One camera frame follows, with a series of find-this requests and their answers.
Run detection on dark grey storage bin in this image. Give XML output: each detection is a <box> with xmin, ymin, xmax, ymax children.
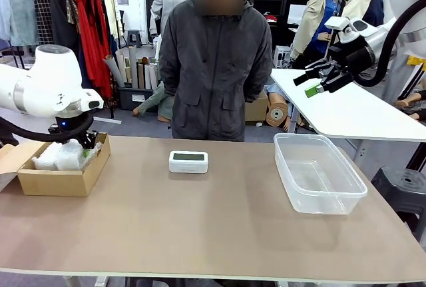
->
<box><xmin>118</xmin><ymin>86</ymin><xmax>157</xmax><ymax>111</ymax></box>

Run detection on person in grey hoodie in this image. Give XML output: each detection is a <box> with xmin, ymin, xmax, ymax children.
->
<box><xmin>149</xmin><ymin>0</ymin><xmax>196</xmax><ymax>37</ymax></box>

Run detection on white computer case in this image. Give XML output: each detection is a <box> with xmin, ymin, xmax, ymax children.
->
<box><xmin>274</xmin><ymin>45</ymin><xmax>293</xmax><ymax>69</ymax></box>

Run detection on mannequin with yellow garment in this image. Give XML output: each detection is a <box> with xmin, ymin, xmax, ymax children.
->
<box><xmin>381</xmin><ymin>0</ymin><xmax>426</xmax><ymax>103</ymax></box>

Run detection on person in grey jacket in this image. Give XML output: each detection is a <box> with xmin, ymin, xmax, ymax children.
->
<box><xmin>158</xmin><ymin>0</ymin><xmax>274</xmax><ymax>143</ymax></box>

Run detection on white monitor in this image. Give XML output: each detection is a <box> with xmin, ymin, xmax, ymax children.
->
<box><xmin>287</xmin><ymin>3</ymin><xmax>308</xmax><ymax>25</ymax></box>

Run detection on black left arm hose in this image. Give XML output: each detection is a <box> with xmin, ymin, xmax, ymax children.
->
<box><xmin>0</xmin><ymin>113</ymin><xmax>95</xmax><ymax>144</ymax></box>

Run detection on large black plastic stool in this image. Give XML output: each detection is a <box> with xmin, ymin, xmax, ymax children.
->
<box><xmin>370</xmin><ymin>166</ymin><xmax>426</xmax><ymax>235</ymax></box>

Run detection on cream paper roll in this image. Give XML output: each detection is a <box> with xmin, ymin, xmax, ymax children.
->
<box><xmin>115</xmin><ymin>49</ymin><xmax>129</xmax><ymax>84</ymax></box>

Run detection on black hanging garment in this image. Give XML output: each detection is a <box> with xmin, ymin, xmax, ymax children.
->
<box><xmin>49</xmin><ymin>0</ymin><xmax>83</xmax><ymax>68</ymax></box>

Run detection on black checkered garment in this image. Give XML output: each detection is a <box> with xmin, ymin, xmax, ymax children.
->
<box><xmin>33</xmin><ymin>0</ymin><xmax>58</xmax><ymax>49</ymax></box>

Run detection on mannequin with blue shirt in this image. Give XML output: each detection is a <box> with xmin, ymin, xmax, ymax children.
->
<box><xmin>291</xmin><ymin>0</ymin><xmax>344</xmax><ymax>69</ymax></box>

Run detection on black tripod stand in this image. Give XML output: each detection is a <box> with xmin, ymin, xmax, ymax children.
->
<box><xmin>338</xmin><ymin>0</ymin><xmax>351</xmax><ymax>19</ymax></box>

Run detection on black arm hose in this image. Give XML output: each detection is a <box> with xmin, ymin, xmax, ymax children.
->
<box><xmin>353</xmin><ymin>0</ymin><xmax>426</xmax><ymax>89</ymax></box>
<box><xmin>0</xmin><ymin>113</ymin><xmax>95</xmax><ymax>144</ymax></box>

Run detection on mannequin in green clothes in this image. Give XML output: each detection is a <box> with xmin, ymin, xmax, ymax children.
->
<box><xmin>132</xmin><ymin>80</ymin><xmax>176</xmax><ymax>123</ymax></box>

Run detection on brown paper roll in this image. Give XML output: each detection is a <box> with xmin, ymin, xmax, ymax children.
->
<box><xmin>137</xmin><ymin>57</ymin><xmax>146</xmax><ymax>90</ymax></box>

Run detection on plain cardboard carton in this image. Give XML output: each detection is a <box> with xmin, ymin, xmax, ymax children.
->
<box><xmin>244</xmin><ymin>90</ymin><xmax>270</xmax><ymax>123</ymax></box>

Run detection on grey leaning paper roll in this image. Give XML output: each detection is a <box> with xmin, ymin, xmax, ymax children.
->
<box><xmin>103</xmin><ymin>54</ymin><xmax>125</xmax><ymax>89</ymax></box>

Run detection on mannequin in blue clothes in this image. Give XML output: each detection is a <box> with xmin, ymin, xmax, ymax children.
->
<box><xmin>266</xmin><ymin>82</ymin><xmax>302</xmax><ymax>132</ymax></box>

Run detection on white digital clock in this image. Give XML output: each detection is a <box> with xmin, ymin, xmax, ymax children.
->
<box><xmin>168</xmin><ymin>150</ymin><xmax>209</xmax><ymax>174</ymax></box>

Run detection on white work table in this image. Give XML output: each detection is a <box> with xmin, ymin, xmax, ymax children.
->
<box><xmin>270</xmin><ymin>67</ymin><xmax>426</xmax><ymax>164</ymax></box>

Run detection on black clothes rack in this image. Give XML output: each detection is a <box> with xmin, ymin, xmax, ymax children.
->
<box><xmin>0</xmin><ymin>0</ymin><xmax>122</xmax><ymax>125</ymax></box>

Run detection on red hanging dress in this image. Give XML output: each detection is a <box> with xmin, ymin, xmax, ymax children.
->
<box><xmin>73</xmin><ymin>0</ymin><xmax>112</xmax><ymax>99</ymax></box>

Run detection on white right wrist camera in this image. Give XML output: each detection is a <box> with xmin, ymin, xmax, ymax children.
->
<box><xmin>324</xmin><ymin>16</ymin><xmax>362</xmax><ymax>45</ymax></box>

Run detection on tall grey paper roll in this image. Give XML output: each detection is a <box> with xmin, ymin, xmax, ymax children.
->
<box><xmin>128</xmin><ymin>45</ymin><xmax>139</xmax><ymax>89</ymax></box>

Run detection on black right arm hose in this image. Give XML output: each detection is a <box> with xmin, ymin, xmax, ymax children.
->
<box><xmin>353</xmin><ymin>0</ymin><xmax>426</xmax><ymax>89</ymax></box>

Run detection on cream hanging garment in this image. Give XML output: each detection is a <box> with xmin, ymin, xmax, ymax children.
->
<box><xmin>101</xmin><ymin>0</ymin><xmax>124</xmax><ymax>40</ymax></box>

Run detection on bulky bubble-wrapped clock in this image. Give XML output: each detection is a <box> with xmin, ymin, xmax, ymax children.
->
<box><xmin>55</xmin><ymin>139</ymin><xmax>103</xmax><ymax>172</ymax></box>

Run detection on slim bubble-wrapped clock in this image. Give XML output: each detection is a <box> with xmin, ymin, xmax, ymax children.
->
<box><xmin>32</xmin><ymin>143</ymin><xmax>64</xmax><ymax>171</ymax></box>

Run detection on light blue jacket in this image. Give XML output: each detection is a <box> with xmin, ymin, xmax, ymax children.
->
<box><xmin>0</xmin><ymin>0</ymin><xmax>39</xmax><ymax>47</ymax></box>

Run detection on brown cardboard box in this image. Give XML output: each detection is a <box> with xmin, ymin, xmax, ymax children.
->
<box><xmin>0</xmin><ymin>133</ymin><xmax>112</xmax><ymax>198</ymax></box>

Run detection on clear plastic container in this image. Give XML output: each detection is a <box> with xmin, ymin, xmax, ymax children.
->
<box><xmin>273</xmin><ymin>133</ymin><xmax>369</xmax><ymax>216</ymax></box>

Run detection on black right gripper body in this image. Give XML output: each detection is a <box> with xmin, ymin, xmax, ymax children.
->
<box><xmin>327</xmin><ymin>41</ymin><xmax>376</xmax><ymax>77</ymax></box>

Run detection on small dark step stool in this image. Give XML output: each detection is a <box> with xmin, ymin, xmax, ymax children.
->
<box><xmin>126</xmin><ymin>29</ymin><xmax>142</xmax><ymax>49</ymax></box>

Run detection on seated mannequin dark clothes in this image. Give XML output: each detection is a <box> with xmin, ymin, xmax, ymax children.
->
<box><xmin>394</xmin><ymin>80</ymin><xmax>426</xmax><ymax>122</ymax></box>

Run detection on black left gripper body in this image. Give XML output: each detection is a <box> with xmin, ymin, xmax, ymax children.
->
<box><xmin>49</xmin><ymin>113</ymin><xmax>89</xmax><ymax>135</ymax></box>

